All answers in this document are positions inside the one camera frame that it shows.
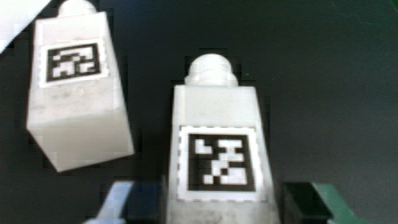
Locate white square table top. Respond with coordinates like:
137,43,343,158
0,0,50,53

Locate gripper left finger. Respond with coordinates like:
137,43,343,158
82,181,163,224

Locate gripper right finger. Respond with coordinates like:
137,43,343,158
282,182,369,224

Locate white table leg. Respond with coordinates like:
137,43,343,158
165,54,281,224
26,0,133,172

